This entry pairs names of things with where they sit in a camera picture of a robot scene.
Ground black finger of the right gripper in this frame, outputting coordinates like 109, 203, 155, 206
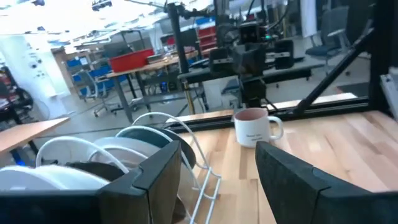
274, 39, 295, 70
208, 47, 233, 75

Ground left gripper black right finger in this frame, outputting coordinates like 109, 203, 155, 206
254, 141, 398, 224

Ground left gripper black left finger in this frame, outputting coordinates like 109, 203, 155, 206
0, 139, 182, 224

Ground dark round plate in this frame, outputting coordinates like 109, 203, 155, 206
115, 126, 197, 170

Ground grey side table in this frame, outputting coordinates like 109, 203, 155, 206
177, 62, 326, 86

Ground red and blue shelf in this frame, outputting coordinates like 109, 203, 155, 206
195, 17, 218, 58

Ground dark grey office chair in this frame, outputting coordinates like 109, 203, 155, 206
305, 5, 373, 77

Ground wooden work table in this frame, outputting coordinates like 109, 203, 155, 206
105, 49, 200, 124

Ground white mug with text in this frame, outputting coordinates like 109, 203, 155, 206
233, 107, 284, 149

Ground red plastic bin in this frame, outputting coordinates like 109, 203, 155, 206
108, 48, 155, 73

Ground light wooden table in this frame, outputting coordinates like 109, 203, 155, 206
0, 117, 71, 156

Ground blue office chair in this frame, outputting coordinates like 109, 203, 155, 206
74, 67, 125, 118

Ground white wire dish rack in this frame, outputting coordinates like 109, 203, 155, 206
35, 111, 222, 224

